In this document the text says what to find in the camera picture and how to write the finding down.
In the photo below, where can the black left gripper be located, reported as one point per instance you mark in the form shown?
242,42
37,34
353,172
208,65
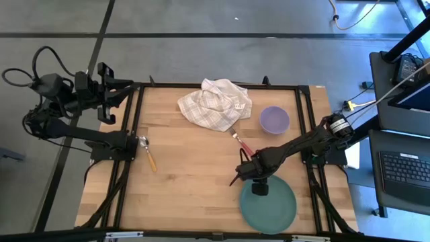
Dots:
105,101

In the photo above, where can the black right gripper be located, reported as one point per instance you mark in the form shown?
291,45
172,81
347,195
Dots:
248,169

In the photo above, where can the teal plate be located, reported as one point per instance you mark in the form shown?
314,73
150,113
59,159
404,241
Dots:
268,211

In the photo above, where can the purple bowl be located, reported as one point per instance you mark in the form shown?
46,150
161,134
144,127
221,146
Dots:
274,120

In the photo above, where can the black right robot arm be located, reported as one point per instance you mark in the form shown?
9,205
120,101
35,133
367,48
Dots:
295,144

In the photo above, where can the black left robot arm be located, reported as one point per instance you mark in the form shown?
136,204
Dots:
87,135

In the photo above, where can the white plaid cloth napkin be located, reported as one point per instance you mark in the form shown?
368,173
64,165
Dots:
215,104

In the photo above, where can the white paper sheet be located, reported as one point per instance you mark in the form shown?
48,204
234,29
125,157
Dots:
353,156

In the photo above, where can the grey desk surface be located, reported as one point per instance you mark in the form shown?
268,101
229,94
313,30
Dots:
374,168

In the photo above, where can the black cart leg bar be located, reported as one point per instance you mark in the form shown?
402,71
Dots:
364,130

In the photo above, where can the blue-grey floor object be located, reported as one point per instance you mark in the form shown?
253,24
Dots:
10,154

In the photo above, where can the small black floor plug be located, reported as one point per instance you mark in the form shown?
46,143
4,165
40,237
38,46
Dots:
367,85

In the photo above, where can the black laptop keyboard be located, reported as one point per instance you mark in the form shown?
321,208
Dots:
403,171

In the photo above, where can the grey cart shelf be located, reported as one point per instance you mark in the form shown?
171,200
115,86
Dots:
386,111

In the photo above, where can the blue-lit screen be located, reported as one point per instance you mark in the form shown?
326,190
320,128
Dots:
418,99

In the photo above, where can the black power adapter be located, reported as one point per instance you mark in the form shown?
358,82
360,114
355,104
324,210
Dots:
406,69

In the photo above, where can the black slanted pole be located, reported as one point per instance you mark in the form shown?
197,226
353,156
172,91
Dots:
408,39

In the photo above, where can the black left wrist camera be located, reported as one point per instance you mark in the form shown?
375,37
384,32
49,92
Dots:
82,85

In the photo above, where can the black aluminium table frame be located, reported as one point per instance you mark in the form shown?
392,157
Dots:
168,85

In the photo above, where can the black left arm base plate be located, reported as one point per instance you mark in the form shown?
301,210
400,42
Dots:
100,153

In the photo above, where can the black camera rig beam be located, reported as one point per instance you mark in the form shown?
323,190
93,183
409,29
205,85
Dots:
184,236

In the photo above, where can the silver beam bracket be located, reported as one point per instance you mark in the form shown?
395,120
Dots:
124,234
310,239

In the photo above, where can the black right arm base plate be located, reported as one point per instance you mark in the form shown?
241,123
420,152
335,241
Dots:
336,158

